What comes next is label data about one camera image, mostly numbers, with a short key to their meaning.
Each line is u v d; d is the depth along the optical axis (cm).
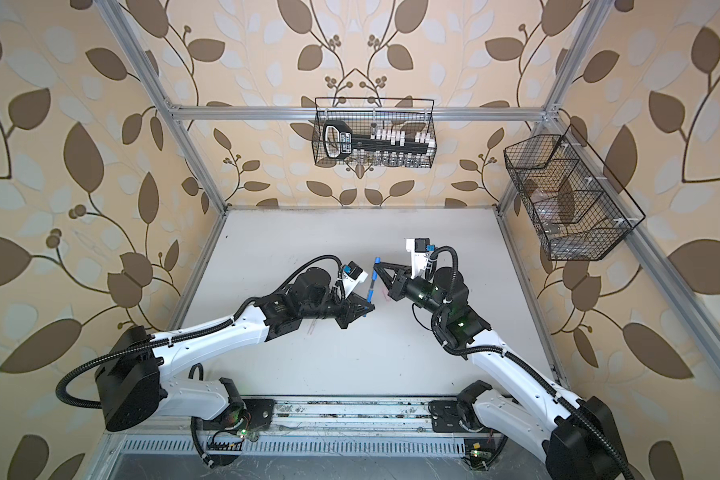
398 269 66
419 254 64
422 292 63
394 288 64
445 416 73
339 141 83
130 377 41
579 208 73
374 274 71
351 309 65
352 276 67
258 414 74
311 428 74
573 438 39
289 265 105
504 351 50
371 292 74
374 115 91
